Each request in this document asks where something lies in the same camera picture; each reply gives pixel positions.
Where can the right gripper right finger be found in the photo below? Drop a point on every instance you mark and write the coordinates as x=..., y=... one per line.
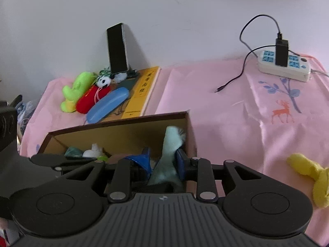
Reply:
x=185, y=167

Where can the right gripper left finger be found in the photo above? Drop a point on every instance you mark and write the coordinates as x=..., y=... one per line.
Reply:
x=143, y=160

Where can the light blue sock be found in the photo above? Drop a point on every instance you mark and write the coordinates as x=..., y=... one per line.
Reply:
x=164, y=170

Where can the brown cardboard box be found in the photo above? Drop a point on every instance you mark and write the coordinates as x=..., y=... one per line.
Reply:
x=119, y=139

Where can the white plush in box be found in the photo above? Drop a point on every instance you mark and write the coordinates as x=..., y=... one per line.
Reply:
x=94, y=152

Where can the cluttered items pile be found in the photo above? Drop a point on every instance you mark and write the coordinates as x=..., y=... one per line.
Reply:
x=25, y=110

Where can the yellow book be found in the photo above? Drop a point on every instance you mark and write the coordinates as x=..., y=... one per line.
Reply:
x=141, y=89

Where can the blue glasses case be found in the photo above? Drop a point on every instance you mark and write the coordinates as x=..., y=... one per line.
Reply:
x=107, y=104

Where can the pink printed tablecloth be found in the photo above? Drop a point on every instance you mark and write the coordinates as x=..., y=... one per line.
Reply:
x=237, y=113

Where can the red plush toy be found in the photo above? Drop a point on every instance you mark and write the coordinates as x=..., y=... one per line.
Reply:
x=91, y=97

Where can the small panda plush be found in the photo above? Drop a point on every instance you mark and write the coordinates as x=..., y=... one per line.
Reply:
x=104, y=78

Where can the green plush toy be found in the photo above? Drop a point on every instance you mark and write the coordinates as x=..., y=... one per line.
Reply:
x=72, y=94

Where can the black smartphone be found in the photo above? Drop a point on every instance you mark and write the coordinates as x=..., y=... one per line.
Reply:
x=117, y=49

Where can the yellow sock bundle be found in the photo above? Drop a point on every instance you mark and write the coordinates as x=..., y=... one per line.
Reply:
x=306, y=167

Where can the black charger adapter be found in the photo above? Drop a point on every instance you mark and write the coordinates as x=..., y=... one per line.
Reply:
x=282, y=49

